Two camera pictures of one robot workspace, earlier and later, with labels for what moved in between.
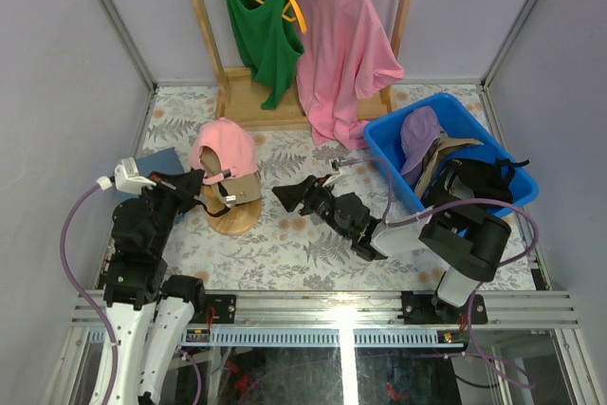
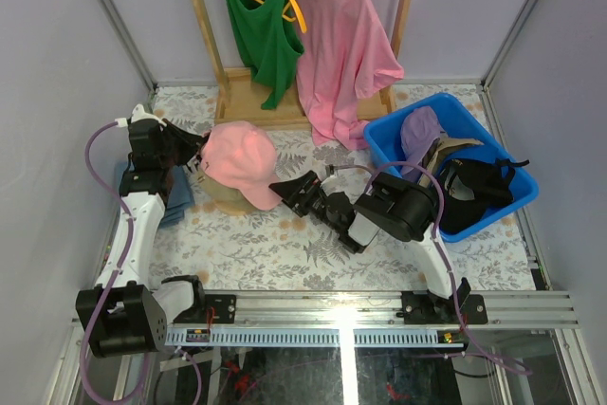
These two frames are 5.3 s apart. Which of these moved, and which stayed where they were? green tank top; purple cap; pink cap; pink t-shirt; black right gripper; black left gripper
Moved: black left gripper; pink cap
Stayed: pink t-shirt; purple cap; green tank top; black right gripper
